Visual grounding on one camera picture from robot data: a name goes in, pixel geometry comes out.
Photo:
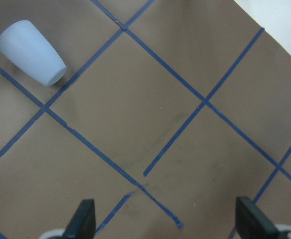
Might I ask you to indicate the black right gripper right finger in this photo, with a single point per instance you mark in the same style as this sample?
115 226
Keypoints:
252 223

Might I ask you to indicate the light blue cup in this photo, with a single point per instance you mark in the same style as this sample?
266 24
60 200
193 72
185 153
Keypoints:
24 45

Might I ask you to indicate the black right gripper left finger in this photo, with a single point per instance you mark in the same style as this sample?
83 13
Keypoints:
81 226

